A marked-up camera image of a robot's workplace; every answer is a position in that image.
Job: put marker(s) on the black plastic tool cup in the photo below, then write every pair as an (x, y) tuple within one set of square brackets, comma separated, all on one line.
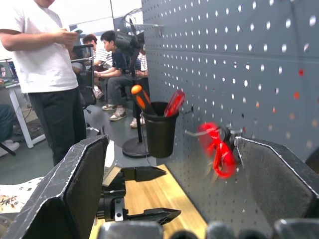
[(160, 134)]

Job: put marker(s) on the black office chair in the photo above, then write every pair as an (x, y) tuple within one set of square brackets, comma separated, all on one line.
[(86, 74)]

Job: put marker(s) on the seated person in blue jeans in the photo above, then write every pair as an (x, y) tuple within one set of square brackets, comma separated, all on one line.
[(6, 124)]

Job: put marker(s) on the mobile phone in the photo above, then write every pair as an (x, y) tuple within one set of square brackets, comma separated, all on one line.
[(77, 31)]

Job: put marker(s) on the orange and black screwdriver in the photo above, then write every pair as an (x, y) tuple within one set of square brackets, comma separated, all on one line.
[(140, 98)]

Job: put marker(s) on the grey metal pegboard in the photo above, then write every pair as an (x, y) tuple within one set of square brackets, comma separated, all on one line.
[(224, 62)]

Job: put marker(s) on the standing person in white shirt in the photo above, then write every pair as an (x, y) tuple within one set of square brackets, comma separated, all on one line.
[(47, 64)]

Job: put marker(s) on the seated person behind fan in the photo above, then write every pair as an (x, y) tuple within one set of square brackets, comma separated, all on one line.
[(142, 62)]

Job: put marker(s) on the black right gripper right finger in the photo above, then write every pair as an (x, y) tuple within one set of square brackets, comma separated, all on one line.
[(276, 179)]

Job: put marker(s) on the seated person in striped shirt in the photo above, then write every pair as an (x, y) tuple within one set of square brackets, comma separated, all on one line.
[(101, 56)]

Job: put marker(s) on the laptop screen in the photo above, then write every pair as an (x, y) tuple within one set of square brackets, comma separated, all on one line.
[(10, 71)]

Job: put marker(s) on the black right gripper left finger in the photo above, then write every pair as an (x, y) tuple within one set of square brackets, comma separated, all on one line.
[(74, 179)]

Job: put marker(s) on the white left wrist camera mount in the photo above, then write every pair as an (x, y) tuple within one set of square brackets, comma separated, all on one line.
[(109, 154)]

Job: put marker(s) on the silver robot body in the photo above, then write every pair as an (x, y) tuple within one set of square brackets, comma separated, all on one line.
[(22, 189)]

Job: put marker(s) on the seated person in dark shirt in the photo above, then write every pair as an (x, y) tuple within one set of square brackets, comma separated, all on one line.
[(117, 62)]

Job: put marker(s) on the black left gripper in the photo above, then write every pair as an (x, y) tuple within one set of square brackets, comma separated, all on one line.
[(111, 203)]

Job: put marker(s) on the white desk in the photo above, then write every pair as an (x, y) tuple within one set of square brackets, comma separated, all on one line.
[(21, 119)]

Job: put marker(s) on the metal pegboard hook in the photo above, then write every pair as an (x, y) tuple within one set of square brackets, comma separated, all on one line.
[(187, 111), (193, 134)]

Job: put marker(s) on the black standing fan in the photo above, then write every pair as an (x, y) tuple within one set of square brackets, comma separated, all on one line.
[(125, 41)]

